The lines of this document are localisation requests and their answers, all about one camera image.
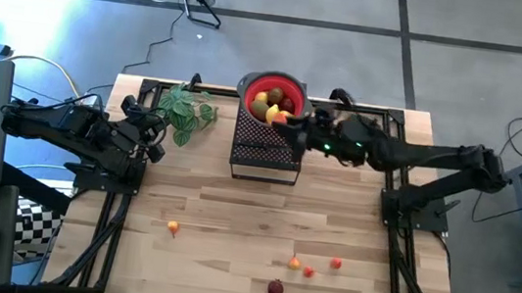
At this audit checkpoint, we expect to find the red collapsible colander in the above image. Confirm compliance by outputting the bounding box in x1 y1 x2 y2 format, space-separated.
232 66 318 133

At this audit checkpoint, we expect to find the brown kiwi fruit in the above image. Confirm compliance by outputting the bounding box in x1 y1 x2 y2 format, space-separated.
266 85 286 107

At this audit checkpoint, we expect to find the dark red pomegranate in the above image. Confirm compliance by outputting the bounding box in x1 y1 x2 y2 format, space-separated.
278 95 297 115
266 277 286 293

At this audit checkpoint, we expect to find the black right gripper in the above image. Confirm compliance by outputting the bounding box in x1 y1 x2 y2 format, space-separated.
268 102 345 167

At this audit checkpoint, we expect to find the black perforated metal stand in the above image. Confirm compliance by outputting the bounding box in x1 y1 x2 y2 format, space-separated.
227 106 308 187

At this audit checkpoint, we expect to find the black fan cable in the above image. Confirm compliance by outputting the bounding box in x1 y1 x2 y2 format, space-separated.
85 0 183 104

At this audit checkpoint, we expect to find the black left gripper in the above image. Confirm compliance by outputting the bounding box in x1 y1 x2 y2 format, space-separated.
107 92 172 160

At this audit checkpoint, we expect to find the white cable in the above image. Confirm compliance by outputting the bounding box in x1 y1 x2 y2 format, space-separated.
0 51 88 130

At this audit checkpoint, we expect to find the black frame handle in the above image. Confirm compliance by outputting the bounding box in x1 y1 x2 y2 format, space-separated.
328 87 355 108
187 72 204 92

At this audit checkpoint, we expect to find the potted green plant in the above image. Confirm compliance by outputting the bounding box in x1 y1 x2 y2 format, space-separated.
151 78 223 152

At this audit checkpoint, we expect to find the black white checkerboard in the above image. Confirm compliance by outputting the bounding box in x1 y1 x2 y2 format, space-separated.
10 195 68 268

